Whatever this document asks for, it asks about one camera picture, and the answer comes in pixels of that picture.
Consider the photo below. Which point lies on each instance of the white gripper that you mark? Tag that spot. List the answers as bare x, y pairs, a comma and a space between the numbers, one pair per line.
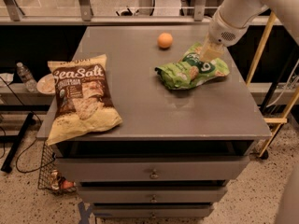
221, 32

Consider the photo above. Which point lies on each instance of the green rice chip bag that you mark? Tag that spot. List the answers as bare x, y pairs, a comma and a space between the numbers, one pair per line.
189, 72

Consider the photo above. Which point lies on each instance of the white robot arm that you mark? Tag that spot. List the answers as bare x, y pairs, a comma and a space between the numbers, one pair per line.
287, 12

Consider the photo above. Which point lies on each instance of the yellow sea salt chip bag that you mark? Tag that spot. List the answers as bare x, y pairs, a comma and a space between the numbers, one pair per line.
83, 99

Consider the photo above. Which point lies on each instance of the orange fruit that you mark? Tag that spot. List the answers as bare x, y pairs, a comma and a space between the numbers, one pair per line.
165, 40

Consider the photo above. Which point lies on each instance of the grey drawer cabinet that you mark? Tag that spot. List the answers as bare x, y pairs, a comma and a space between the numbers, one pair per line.
175, 151

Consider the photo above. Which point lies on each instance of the white plate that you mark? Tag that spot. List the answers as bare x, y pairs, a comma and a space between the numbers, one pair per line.
46, 85

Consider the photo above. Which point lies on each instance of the clear plastic water bottle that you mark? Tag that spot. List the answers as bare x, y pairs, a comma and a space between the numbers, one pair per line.
26, 77

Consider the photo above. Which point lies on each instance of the black metal stand leg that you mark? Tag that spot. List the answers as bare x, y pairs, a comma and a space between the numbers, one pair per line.
16, 140

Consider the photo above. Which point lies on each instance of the metal railing frame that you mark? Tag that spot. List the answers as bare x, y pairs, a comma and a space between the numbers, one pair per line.
96, 12

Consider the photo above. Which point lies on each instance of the black wire basket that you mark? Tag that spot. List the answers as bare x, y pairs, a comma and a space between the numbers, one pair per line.
50, 178

